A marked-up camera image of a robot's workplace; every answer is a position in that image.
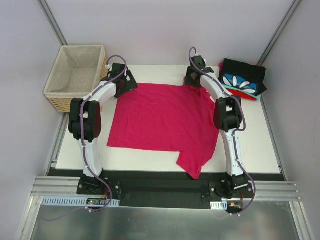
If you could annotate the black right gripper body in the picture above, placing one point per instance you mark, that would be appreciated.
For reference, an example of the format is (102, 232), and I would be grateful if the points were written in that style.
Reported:
(189, 78)

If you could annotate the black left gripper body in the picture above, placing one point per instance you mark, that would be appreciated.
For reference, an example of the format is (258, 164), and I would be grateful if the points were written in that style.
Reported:
(130, 81)

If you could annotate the magenta pink t-shirt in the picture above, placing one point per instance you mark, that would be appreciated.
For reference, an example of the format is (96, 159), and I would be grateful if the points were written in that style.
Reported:
(169, 118)

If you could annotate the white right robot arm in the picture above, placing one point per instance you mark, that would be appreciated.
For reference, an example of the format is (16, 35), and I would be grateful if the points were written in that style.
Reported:
(227, 118)

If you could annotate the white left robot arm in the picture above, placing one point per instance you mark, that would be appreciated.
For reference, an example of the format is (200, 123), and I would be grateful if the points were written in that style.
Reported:
(85, 121)

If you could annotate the magenta folded t-shirt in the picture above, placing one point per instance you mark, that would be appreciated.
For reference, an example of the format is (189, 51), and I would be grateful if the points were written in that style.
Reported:
(221, 66)

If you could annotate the woven wicker basket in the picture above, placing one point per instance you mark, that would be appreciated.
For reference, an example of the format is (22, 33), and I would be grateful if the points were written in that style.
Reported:
(77, 71)

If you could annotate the red folded t-shirt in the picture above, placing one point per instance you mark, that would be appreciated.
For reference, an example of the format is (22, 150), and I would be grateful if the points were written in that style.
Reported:
(238, 95)

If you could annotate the black folded printed t-shirt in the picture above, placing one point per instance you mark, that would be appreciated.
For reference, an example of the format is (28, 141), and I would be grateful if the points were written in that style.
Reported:
(243, 76)

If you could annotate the light teal folded t-shirt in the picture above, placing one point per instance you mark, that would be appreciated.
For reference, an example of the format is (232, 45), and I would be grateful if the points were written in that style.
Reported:
(242, 92)

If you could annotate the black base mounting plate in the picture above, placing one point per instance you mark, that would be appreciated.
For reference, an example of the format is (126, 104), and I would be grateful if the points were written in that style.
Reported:
(150, 189)

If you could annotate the left aluminium corner post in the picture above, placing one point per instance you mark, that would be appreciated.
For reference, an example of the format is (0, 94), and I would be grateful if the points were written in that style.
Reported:
(52, 22)

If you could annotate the aluminium corner post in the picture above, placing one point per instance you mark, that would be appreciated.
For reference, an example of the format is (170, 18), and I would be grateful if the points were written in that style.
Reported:
(52, 22)
(279, 30)

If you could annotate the right aluminium corner post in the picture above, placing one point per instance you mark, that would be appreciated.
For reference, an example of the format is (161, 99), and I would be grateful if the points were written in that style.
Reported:
(279, 30)

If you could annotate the aluminium frame rail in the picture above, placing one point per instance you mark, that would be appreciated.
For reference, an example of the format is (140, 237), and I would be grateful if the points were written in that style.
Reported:
(286, 191)

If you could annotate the right white cable duct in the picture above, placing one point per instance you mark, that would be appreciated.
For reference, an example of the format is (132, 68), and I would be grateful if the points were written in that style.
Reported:
(219, 205)

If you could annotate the white cable duct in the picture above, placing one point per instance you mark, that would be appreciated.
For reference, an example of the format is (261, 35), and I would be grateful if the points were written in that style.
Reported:
(66, 201)
(219, 205)

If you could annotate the left white cable duct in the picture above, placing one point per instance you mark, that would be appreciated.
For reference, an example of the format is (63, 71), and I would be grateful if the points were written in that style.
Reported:
(66, 201)

